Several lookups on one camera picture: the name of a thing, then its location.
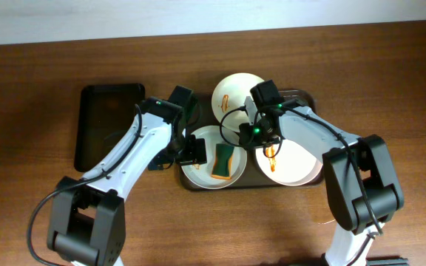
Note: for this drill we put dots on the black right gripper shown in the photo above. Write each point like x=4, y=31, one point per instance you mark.
x=259, y=137

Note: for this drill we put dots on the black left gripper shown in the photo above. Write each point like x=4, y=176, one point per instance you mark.
x=194, y=152

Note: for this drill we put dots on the white plate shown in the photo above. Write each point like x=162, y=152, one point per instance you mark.
x=200, y=175
x=230, y=94
x=293, y=166

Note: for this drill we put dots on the orange green sponge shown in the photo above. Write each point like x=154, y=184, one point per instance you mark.
x=222, y=161

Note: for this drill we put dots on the white plate top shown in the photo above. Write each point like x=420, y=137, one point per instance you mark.
x=230, y=94

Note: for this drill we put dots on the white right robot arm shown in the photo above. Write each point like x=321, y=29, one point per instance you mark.
x=362, y=187

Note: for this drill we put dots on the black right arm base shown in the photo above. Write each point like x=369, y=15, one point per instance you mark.
x=397, y=261

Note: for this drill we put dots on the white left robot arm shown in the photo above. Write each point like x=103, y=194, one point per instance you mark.
x=87, y=220

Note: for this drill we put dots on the large brown tray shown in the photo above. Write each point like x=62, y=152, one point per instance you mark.
x=252, y=177

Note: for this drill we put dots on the small black tray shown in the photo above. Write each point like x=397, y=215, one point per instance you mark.
x=105, y=114

